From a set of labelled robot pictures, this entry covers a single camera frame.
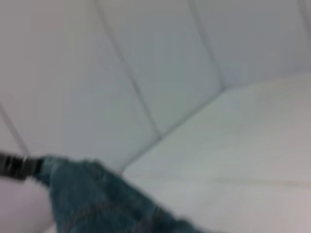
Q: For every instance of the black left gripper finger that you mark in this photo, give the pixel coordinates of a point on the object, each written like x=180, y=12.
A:
x=17, y=166

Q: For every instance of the blue denim shorts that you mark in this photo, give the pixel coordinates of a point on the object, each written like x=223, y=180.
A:
x=97, y=206

